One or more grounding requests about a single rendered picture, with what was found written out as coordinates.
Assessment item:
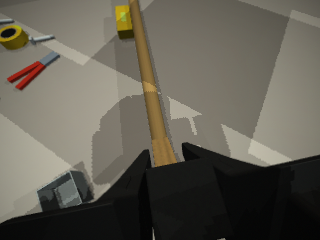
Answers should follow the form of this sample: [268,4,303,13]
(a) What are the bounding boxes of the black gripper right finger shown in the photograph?
[182,142,320,240]

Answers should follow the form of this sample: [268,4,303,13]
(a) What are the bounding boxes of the yellow ring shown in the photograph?
[0,25,29,50]

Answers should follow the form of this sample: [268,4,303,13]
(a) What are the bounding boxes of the long wooden scraper with black blade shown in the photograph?
[128,0,234,240]

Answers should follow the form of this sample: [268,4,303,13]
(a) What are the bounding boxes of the red-handled pliers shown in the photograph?
[7,51,60,91]

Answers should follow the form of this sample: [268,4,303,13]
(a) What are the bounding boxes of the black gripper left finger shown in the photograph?
[0,149,153,240]

